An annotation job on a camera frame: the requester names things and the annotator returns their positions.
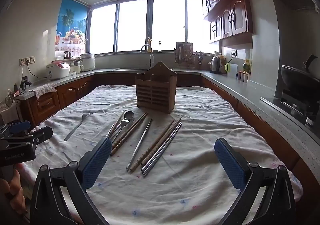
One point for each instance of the black wok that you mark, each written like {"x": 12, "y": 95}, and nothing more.
{"x": 297, "y": 80}

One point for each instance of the spice jar rack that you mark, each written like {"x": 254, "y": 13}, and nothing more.
{"x": 242, "y": 76}

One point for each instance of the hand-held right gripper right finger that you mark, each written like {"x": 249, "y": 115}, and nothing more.
{"x": 230, "y": 165}

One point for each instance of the metal spoon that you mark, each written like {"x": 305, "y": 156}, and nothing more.
{"x": 128, "y": 115}

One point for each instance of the wooden upper cabinets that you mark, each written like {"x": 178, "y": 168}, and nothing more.
{"x": 225, "y": 3}

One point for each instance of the wall socket strip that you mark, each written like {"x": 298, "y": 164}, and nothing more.
{"x": 27, "y": 60}

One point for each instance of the black gas stove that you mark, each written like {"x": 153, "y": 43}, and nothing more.
{"x": 295, "y": 107}

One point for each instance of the knife and utensil rack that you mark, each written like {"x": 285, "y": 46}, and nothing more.
{"x": 184, "y": 51}

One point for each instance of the steel electric kettle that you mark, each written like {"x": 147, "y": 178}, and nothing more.
{"x": 216, "y": 64}

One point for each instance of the green cup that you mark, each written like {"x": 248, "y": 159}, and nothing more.
{"x": 227, "y": 67}

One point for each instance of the white plastic bag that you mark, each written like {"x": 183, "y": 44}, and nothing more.
{"x": 7, "y": 112}

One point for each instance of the metal fork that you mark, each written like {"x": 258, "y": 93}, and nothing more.
{"x": 125, "y": 123}
{"x": 75, "y": 130}

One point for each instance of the white wall socket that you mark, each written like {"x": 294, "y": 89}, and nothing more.
{"x": 233, "y": 53}

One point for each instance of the kitchen window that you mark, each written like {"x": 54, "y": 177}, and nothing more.
{"x": 132, "y": 25}

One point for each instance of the green label bottle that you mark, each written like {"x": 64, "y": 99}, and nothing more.
{"x": 247, "y": 65}

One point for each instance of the thin wooden chopstick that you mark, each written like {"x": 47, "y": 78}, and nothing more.
{"x": 117, "y": 121}

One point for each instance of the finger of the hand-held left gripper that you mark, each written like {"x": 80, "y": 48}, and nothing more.
{"x": 42, "y": 134}
{"x": 18, "y": 126}

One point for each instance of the chrome sink faucet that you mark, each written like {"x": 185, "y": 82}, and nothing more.
{"x": 146, "y": 46}

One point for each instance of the yellow soap bottle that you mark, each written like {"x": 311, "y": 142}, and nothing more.
{"x": 149, "y": 41}

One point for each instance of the white floral tablecloth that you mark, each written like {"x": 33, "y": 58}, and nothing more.
{"x": 200, "y": 105}

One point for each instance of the white rag cloth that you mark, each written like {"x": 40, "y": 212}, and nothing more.
{"x": 45, "y": 90}

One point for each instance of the large white rice cooker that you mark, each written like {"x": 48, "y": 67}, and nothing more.
{"x": 88, "y": 61}

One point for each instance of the person's left hand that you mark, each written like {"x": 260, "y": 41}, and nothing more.
{"x": 16, "y": 187}

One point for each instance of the black charger device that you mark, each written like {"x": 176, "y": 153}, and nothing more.
{"x": 25, "y": 82}

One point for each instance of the ridged wooden chopstick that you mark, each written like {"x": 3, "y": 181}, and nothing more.
{"x": 160, "y": 141}
{"x": 129, "y": 135}
{"x": 128, "y": 131}
{"x": 152, "y": 146}

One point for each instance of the wooden utensil holder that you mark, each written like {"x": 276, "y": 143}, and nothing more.
{"x": 155, "y": 95}

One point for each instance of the fruit and palm poster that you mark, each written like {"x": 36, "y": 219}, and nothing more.
{"x": 72, "y": 22}

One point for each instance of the red and white rice cooker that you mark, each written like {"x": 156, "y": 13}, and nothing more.
{"x": 58, "y": 71}

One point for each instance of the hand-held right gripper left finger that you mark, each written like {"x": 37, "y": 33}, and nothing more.
{"x": 97, "y": 161}

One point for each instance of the white plastic container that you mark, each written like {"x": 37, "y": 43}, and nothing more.
{"x": 233, "y": 71}

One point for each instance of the metal chopstick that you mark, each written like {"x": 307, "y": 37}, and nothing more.
{"x": 140, "y": 144}
{"x": 163, "y": 150}
{"x": 161, "y": 147}

